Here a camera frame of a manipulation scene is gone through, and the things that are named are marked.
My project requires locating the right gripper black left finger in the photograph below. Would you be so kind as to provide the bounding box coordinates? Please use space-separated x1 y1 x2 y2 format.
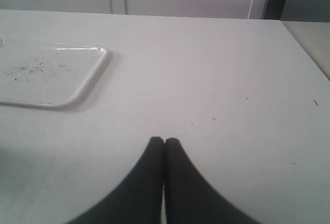
70 137 164 223

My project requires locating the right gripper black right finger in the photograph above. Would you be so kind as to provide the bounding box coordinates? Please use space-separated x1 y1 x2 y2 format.
164 138 258 223

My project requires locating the white rectangular tray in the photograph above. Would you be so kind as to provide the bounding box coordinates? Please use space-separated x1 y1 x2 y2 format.
1 39 112 108

